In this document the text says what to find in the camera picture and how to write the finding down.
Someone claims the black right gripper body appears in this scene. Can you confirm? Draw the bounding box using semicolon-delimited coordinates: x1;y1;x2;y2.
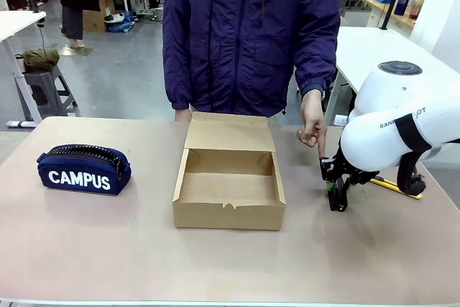
321;148;378;185

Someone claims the brown cardboard box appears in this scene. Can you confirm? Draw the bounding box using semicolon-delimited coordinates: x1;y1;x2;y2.
172;111;288;232

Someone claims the navy CAMPUS zipper pouch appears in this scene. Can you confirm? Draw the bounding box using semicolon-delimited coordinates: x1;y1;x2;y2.
37;143;132;197

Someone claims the person right forearm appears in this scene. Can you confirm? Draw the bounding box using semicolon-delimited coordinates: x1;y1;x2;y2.
162;15;191;111

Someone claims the person left forearm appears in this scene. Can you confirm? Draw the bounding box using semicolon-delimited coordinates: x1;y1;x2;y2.
294;15;341;98

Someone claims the person left hand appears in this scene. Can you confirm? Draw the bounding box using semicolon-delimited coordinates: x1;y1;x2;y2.
296;89;328;159

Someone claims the person right hand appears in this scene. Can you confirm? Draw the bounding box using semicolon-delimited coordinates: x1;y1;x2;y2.
175;107;193;123

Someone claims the yellow utility knife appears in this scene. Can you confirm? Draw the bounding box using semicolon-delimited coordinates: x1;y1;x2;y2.
369;176;423;200

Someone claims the white table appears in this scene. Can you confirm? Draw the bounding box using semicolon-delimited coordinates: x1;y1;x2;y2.
323;26;460;124

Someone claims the wooden top side desk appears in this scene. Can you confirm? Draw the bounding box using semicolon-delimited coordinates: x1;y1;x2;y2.
361;0;418;29

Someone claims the black vertical pole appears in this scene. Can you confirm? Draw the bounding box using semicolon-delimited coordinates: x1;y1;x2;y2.
380;0;402;31

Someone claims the person body in dark jacket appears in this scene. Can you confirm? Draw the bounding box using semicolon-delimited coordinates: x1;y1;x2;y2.
162;0;341;116

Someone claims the blue plastic bag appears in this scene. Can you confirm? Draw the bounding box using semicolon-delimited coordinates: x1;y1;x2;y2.
106;12;136;33

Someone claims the large cardboard carton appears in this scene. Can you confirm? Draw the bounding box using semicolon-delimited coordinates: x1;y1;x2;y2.
82;0;116;33

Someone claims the grey step stool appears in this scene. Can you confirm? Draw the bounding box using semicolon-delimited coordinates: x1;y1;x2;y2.
23;65;82;118

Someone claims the olive green bag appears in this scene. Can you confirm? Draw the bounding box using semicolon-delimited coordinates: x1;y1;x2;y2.
22;47;61;73

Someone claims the white desk with legs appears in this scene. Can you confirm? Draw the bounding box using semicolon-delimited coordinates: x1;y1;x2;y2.
0;10;47;128

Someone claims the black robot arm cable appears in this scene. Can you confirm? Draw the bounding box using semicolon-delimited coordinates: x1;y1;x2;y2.
397;152;427;196

